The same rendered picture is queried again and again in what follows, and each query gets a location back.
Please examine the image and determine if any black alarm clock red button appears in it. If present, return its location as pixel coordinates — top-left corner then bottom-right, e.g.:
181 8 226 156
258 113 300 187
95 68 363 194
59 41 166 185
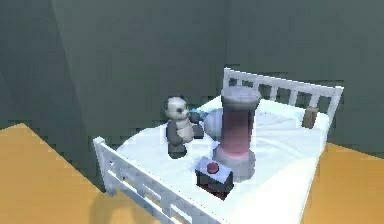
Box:
194 156 234 201

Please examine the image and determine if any small blue object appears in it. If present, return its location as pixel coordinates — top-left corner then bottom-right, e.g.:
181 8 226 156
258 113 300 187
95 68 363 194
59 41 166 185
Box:
189 108 208 121

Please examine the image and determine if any black and white panda toy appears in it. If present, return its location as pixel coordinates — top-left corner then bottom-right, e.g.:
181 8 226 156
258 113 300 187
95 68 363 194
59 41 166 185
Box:
163 95 205 160

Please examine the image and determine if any pale grey pillow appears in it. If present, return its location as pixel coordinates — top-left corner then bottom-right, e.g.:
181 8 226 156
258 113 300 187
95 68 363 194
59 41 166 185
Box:
203 108 225 138

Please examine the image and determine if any grey and pink dumbbell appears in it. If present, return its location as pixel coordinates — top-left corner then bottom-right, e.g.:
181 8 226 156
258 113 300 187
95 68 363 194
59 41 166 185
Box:
212 85 262 183

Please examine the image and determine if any white slatted bed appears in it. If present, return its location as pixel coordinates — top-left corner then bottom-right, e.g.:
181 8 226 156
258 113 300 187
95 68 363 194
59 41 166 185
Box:
92 67 345 224

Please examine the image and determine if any small brown block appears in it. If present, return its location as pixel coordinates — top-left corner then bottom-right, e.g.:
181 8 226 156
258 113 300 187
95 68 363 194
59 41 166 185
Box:
302 106 318 130

